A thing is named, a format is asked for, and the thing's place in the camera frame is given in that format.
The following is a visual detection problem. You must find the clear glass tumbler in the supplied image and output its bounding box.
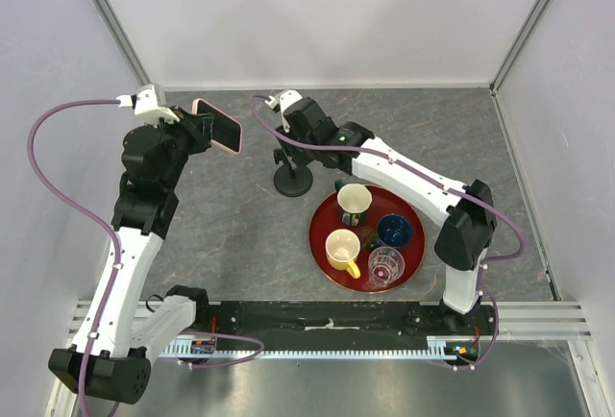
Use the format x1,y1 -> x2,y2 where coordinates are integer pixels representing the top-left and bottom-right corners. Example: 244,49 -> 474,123
368,246 -> 406,289

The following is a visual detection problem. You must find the black phone stand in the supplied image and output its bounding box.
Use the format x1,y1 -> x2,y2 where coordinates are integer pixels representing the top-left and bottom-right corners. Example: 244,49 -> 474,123
273,148 -> 313,198

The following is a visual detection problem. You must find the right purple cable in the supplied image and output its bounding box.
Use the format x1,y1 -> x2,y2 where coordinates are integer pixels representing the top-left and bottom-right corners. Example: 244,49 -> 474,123
250,94 -> 528,373

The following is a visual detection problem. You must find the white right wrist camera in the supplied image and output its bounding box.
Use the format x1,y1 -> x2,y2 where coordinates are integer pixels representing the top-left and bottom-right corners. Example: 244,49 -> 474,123
265,90 -> 303,133

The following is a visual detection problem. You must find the right aluminium frame post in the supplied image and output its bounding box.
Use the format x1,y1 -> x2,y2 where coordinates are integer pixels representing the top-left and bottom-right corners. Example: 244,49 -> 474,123
489,0 -> 553,96

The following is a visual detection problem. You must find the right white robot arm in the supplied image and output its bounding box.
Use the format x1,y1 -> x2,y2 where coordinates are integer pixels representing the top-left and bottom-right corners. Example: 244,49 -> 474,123
270,90 -> 497,334

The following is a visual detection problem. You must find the red round tray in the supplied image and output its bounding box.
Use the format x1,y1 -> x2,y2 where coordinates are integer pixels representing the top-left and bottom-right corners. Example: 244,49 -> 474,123
308,185 -> 426,293

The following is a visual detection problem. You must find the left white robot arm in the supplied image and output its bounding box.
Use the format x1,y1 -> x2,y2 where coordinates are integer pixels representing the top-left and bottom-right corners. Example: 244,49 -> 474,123
48,107 -> 214,405

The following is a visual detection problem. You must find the blue slotted cable duct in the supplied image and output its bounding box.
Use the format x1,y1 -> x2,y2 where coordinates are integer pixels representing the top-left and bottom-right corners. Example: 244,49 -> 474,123
160,337 -> 479,360

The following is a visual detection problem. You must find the pink smartphone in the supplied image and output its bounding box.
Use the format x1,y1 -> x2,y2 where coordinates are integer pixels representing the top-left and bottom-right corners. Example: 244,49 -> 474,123
192,98 -> 243,154

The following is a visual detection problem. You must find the green mug white inside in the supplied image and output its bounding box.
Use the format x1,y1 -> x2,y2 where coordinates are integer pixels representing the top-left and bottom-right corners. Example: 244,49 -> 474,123
334,180 -> 373,227

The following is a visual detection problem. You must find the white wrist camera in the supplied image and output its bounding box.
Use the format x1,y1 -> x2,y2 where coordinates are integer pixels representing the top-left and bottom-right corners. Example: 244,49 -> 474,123
117,84 -> 180,126
265,90 -> 303,133

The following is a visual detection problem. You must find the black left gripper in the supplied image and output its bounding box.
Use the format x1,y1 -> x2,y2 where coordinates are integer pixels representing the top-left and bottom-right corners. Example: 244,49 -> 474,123
151,104 -> 213,189

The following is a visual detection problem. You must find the purple cable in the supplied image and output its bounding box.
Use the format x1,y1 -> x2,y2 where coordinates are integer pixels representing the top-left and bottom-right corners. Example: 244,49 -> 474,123
250,94 -> 528,373
27,97 -> 265,417

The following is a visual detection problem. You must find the aluminium frame rail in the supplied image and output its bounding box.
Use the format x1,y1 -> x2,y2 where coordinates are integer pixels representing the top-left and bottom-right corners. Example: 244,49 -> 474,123
91,0 -> 152,86

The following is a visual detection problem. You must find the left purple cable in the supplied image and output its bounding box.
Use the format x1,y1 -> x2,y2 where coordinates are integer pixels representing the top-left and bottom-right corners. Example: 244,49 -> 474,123
27,97 -> 265,417

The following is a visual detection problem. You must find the yellow mug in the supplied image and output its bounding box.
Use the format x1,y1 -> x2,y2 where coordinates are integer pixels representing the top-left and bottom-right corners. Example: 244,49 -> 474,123
325,229 -> 361,280

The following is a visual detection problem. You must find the blue mug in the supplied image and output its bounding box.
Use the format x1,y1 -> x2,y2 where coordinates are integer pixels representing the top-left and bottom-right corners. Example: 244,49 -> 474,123
376,213 -> 413,251

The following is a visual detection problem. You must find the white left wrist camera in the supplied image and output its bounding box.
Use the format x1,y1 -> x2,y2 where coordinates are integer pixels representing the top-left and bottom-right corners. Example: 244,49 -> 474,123
117,84 -> 180,126

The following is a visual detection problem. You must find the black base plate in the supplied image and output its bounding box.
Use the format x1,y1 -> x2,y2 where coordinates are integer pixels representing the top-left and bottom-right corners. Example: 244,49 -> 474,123
192,301 -> 496,351

